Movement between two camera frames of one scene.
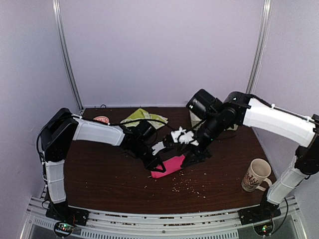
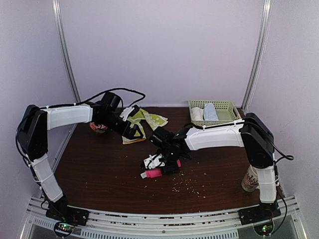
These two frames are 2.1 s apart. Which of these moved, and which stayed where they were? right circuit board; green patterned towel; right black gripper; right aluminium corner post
Moved: right black gripper
Stayed: green patterned towel; right aluminium corner post; right circuit board
